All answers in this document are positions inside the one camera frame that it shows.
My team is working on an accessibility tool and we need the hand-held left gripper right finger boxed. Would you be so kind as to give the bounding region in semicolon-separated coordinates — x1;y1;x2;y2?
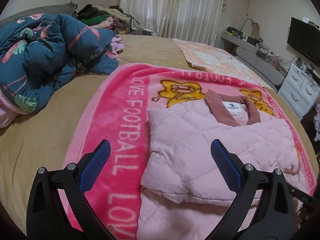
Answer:
211;140;294;240

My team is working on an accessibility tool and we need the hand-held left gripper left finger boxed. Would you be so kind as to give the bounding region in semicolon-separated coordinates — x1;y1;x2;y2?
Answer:
26;139;112;240

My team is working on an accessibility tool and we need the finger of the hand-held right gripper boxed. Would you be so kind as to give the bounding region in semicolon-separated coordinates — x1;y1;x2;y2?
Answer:
286;184;317;203

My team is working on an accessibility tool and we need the pink quilted jacket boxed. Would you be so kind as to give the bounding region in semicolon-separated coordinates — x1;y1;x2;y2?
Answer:
136;89;304;240

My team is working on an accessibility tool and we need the pile of clothes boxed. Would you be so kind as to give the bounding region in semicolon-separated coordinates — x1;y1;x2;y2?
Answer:
76;4;153;37

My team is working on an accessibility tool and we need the pink printed blanket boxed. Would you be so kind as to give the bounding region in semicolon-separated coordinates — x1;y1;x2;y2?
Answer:
59;62;317;240

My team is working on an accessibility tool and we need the purple cloth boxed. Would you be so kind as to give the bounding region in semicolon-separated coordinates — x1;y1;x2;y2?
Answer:
312;104;320;142

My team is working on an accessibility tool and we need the white drawer cabinet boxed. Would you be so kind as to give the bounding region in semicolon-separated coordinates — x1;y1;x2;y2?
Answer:
277;64;320;120

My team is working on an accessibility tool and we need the peach patterned blanket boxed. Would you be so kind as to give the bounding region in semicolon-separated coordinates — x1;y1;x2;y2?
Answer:
172;38;272;88

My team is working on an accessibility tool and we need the blue floral duvet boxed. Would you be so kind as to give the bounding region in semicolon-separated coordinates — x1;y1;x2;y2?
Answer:
0;12;124;128

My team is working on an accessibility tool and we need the clutter of small items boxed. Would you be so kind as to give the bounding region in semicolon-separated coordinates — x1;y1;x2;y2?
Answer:
224;26;285;67

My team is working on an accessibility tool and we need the black television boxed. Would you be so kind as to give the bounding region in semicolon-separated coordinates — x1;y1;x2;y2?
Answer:
287;17;320;67

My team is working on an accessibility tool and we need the white curtain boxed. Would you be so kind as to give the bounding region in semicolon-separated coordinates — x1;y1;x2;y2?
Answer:
119;0;229;48

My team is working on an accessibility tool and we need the grey pillow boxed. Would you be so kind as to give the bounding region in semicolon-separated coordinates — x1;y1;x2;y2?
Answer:
0;1;77;24

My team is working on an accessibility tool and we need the grey wall shelf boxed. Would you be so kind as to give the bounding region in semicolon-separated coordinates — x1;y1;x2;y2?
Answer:
221;31;288;90

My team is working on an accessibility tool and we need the white wall cable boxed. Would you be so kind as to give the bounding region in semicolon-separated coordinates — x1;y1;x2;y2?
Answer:
240;17;260;39

